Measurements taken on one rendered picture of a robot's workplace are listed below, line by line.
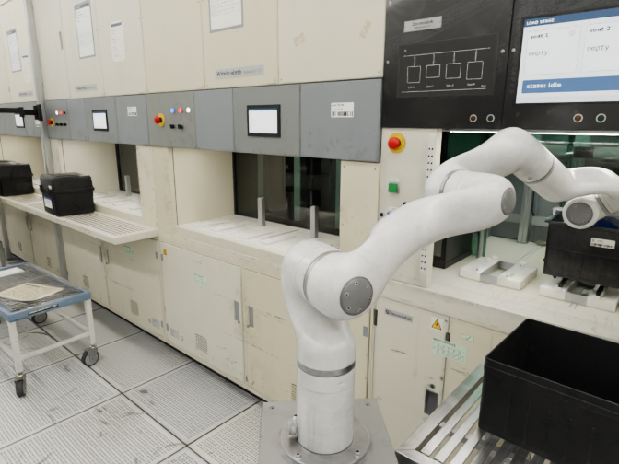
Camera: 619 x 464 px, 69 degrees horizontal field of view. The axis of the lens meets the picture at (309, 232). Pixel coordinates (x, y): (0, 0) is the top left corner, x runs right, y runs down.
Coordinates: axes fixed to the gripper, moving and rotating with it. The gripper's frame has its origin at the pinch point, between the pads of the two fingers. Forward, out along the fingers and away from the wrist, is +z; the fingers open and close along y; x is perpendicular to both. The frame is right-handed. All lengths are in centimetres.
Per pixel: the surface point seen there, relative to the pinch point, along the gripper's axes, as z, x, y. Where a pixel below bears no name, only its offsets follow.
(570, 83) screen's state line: -30.8, 32.8, -6.4
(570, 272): -9.8, -22.5, -3.0
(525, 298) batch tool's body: -16.6, -32.0, -13.4
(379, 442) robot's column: -93, -43, -22
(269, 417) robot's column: -101, -43, -46
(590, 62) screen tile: -31.0, 37.5, -2.6
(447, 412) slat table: -74, -43, -15
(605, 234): -10.8, -8.8, 4.6
